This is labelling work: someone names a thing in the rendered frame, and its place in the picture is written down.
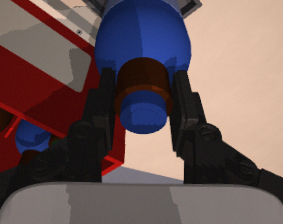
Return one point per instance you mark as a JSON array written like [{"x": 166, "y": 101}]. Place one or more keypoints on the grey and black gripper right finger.
[{"x": 207, "y": 158}]

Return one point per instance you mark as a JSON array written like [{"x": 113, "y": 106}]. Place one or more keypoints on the red bottle crate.
[{"x": 46, "y": 71}]

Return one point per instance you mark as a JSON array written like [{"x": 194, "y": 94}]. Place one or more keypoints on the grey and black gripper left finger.
[{"x": 88, "y": 139}]

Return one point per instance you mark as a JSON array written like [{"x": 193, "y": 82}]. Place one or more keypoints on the black flat tray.
[{"x": 187, "y": 7}]

